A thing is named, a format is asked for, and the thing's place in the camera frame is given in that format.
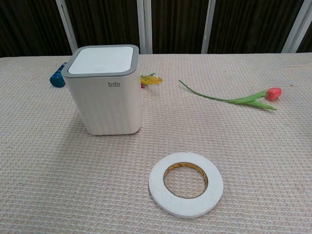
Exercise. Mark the black pleated curtain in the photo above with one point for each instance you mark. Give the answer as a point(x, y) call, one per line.
point(109, 22)

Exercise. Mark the white frame post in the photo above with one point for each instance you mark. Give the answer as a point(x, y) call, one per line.
point(67, 26)
point(298, 26)
point(209, 24)
point(144, 24)

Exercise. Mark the white double-sided tape roll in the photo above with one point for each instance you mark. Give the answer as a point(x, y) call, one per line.
point(158, 190)

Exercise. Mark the blue spray bottle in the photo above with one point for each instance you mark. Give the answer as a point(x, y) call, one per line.
point(57, 79)

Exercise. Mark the white square box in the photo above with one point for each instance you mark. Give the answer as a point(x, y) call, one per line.
point(102, 109)

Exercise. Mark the red artificial tulip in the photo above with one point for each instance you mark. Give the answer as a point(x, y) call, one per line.
point(274, 93)

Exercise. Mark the beige woven tablecloth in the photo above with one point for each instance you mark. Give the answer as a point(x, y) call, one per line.
point(243, 158)

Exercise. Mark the colourful feather flower bunch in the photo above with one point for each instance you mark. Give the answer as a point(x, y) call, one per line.
point(151, 80)

